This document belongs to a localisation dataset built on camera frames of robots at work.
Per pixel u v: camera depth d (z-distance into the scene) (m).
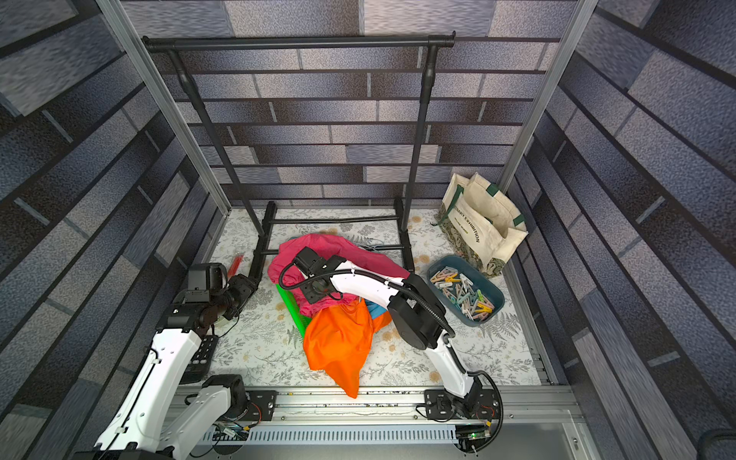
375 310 0.81
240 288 0.70
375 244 1.06
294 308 0.85
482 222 0.88
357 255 0.90
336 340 0.75
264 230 1.06
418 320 0.52
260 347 0.84
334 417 0.73
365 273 0.58
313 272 0.69
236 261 1.03
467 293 0.92
